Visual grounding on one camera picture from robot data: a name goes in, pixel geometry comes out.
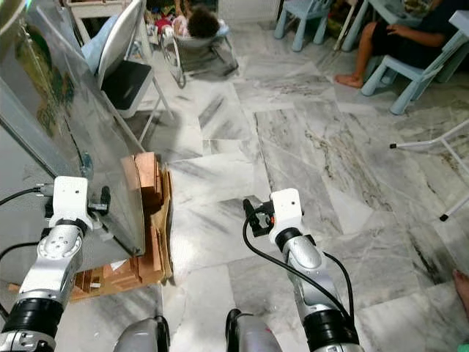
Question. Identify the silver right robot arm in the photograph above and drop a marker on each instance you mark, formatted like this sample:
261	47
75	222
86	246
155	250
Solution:
300	257

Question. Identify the glossy fridge door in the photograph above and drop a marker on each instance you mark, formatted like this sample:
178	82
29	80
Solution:
73	110

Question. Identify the orange clay brick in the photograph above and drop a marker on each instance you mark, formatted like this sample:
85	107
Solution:
150	176
124	275

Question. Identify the grey robot right leg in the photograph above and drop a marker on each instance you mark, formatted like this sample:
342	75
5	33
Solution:
253	336

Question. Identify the grey robot leg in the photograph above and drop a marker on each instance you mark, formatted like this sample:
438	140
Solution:
253	336
143	336

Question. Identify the white folding chair black seat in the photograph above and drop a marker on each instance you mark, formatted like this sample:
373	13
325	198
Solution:
126	84

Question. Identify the grey robot left leg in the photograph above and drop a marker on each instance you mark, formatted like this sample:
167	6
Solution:
143	336

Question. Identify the grey baby bouncer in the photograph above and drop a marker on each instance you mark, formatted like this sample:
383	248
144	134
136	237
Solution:
209	55

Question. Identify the white metal stand black feet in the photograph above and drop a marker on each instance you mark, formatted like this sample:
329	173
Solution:
421	144

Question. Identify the dark-haired baby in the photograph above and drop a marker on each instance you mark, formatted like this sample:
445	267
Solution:
201	22

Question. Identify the light blue plastic chair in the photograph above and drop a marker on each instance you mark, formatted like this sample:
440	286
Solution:
304	15
410	77

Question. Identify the bare person foot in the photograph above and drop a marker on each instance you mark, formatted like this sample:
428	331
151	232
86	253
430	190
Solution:
462	290

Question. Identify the seated person in dark clothes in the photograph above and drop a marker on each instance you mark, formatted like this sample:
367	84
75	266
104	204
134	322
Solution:
410	40

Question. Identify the light blue plastic table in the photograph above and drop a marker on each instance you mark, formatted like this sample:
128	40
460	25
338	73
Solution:
385	9

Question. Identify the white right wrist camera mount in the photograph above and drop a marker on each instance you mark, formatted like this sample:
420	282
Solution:
286	205

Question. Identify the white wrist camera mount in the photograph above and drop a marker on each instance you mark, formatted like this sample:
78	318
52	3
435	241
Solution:
286	205
71	196

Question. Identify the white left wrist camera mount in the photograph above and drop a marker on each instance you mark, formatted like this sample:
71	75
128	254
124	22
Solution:
71	196

